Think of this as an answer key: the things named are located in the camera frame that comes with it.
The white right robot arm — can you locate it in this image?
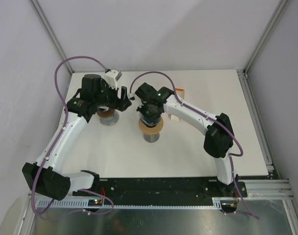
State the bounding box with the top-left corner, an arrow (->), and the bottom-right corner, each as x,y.
134,83 -> 236,196

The aluminium front frame rail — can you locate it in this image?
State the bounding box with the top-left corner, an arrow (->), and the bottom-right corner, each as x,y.
28,178 -> 295,198

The aluminium right table rail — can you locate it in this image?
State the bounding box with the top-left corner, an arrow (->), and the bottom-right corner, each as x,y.
236,70 -> 275,174

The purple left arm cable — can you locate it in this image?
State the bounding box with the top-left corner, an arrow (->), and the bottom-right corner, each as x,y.
31,55 -> 115,221

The aluminium corner post left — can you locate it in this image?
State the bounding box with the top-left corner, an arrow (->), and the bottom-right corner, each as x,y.
28,0 -> 67,61

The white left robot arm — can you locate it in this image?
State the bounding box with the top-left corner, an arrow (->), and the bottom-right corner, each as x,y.
22,70 -> 131,201

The clear glass coffee server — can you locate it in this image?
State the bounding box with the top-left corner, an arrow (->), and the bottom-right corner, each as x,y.
99,114 -> 119,126

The dark wooden dripper ring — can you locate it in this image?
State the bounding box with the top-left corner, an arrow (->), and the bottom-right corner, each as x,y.
96,109 -> 115,118

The grey slotted cable duct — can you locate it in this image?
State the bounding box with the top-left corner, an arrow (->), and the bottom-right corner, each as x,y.
50,197 -> 222,210

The blue plastic dripper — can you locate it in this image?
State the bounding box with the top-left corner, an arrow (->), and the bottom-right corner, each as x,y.
140,117 -> 160,128

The glass carafe with cork band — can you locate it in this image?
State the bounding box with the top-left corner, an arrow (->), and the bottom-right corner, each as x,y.
143,133 -> 160,143

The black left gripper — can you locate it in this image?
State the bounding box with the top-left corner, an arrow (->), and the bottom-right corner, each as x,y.
93,80 -> 131,112

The light wooden dripper ring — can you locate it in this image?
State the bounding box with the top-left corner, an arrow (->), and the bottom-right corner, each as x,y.
138,117 -> 164,134

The coffee filter paper pack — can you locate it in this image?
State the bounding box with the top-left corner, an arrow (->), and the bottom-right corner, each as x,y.
168,88 -> 184,121

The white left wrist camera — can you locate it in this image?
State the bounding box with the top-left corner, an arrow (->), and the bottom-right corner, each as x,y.
104,70 -> 122,90

